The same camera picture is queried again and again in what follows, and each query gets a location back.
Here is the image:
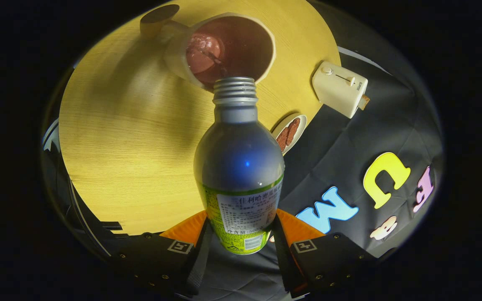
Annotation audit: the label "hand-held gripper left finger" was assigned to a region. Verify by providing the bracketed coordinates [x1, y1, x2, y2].
[111, 210, 213, 297]

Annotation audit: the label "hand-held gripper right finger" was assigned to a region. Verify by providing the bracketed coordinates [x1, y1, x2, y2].
[271, 208, 379, 298]

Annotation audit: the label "silver bottle with green label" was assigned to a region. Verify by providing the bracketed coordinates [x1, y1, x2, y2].
[193, 77, 286, 255]

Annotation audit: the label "beige wooden cup with handle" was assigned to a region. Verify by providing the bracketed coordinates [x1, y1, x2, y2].
[140, 4, 276, 90]

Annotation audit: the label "brown food slices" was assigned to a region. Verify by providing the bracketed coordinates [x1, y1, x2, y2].
[277, 117, 301, 152]

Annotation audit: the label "wooden table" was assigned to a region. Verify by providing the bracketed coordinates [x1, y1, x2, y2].
[58, 0, 342, 236]

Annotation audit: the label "white plate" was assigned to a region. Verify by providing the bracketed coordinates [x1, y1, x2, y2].
[271, 114, 308, 156]

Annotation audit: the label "white toaster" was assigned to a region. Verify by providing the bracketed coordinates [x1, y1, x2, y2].
[312, 61, 369, 119]

